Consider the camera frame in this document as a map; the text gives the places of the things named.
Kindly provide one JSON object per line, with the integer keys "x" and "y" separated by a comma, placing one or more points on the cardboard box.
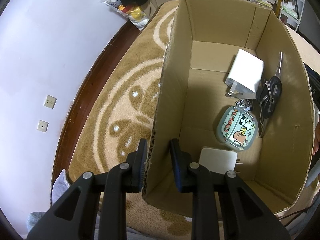
{"x": 205, "y": 38}

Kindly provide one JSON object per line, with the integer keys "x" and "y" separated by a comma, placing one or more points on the snack bag by wall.
{"x": 132, "y": 12}

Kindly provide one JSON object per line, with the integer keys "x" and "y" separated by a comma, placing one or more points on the black car key bundle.
{"x": 269, "y": 96}

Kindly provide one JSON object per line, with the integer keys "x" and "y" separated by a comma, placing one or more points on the wall socket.
{"x": 50, "y": 101}
{"x": 42, "y": 126}

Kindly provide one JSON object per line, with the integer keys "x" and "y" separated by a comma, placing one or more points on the upper wall socket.
{"x": 50, "y": 101}

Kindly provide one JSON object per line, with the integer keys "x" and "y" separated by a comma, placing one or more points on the beige patterned carpet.
{"x": 124, "y": 113}

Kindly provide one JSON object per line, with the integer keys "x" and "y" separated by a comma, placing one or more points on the white charger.
{"x": 218, "y": 161}

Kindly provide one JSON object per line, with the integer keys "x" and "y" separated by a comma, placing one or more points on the white wire rack cart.
{"x": 291, "y": 12}

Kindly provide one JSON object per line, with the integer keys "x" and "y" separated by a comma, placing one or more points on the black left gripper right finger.
{"x": 244, "y": 214}

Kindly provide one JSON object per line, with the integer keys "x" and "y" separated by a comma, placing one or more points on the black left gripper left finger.
{"x": 95, "y": 200}

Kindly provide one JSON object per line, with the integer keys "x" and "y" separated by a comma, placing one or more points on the white power adapter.
{"x": 244, "y": 76}

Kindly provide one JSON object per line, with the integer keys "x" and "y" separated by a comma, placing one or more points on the cartoon Cheers earbud case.
{"x": 237, "y": 129}

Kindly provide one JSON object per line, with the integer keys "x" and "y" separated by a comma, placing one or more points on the lower wall socket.
{"x": 42, "y": 126}

